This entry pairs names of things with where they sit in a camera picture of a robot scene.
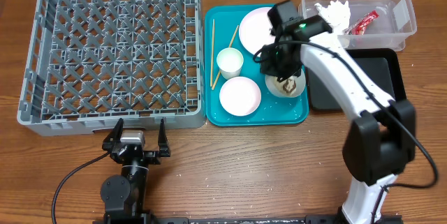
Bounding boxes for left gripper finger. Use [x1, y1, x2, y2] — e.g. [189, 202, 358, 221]
[102, 118, 124, 151]
[158, 119, 170, 157]

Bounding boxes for rice and brown food scrap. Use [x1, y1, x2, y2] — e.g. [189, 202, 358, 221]
[274, 77, 297, 96]

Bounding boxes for grey bowl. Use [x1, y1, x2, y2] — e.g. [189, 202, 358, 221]
[265, 70, 306, 98]

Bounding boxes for large white round plate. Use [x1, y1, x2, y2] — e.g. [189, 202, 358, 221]
[239, 7, 275, 54]

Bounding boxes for white plastic cup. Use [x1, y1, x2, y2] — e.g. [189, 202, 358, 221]
[217, 47, 244, 80]

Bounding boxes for small white round plate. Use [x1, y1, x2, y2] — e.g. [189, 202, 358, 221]
[219, 76, 261, 117]

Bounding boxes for white paper napkin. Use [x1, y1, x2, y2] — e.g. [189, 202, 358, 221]
[314, 0, 351, 35]

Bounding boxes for red snack wrapper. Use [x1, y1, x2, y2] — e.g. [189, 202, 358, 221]
[346, 10, 379, 35]

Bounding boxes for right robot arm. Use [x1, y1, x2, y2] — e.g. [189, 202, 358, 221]
[254, 0, 416, 223]

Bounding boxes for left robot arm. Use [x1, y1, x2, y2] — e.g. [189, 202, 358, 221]
[100, 119, 170, 223]

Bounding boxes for grey plastic dishwasher rack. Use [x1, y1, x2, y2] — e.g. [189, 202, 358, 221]
[17, 0, 206, 136]

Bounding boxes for clear plastic waste bin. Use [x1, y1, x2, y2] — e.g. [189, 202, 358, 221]
[299, 0, 417, 52]

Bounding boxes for wooden chopstick right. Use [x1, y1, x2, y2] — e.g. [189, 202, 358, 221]
[212, 25, 242, 90]

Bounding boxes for teal plastic serving tray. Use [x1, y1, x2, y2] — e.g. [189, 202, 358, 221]
[203, 4, 309, 127]

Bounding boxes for black rectangular tray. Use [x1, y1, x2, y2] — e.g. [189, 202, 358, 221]
[306, 48, 406, 111]

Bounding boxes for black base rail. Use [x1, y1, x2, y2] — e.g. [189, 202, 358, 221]
[92, 213, 404, 224]

